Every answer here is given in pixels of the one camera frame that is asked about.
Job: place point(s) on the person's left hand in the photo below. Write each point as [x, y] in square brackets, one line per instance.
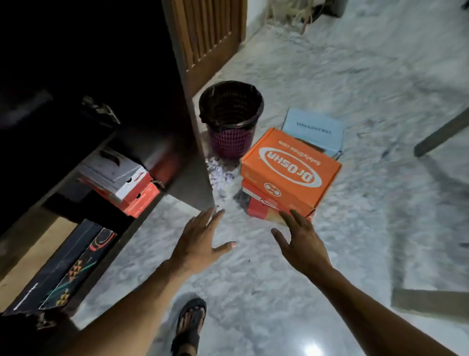
[194, 249]

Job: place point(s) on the person's right hand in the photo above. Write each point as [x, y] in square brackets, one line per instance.
[306, 249]

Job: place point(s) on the red Skechers GoWalk shoe box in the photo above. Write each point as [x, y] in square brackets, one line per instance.
[143, 203]

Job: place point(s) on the red Nike shoe box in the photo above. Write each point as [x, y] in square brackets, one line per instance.
[256, 194]

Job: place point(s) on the pile of paper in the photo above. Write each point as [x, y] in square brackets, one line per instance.
[220, 176]

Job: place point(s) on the orange Dr.Osha shoe box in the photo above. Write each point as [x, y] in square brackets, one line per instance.
[293, 165]

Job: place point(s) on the white Skechers ArchFit shoe box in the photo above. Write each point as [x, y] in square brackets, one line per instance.
[110, 172]

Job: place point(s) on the light blue Veranevada box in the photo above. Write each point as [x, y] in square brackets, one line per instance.
[315, 128]

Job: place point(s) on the dark grey Onitsuka Tiger box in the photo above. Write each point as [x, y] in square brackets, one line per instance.
[62, 264]

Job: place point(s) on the dark wooden cabinet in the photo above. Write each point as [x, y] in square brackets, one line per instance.
[29, 234]

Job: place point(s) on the person's left forearm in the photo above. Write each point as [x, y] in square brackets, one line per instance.
[139, 315]

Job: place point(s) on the person's right forearm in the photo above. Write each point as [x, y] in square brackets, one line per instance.
[366, 319]

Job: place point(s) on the person's left foot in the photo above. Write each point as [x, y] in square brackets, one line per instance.
[187, 326]

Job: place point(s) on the black sandal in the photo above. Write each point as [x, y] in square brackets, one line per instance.
[199, 304]

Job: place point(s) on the brown wooden slatted door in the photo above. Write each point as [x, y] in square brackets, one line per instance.
[209, 36]

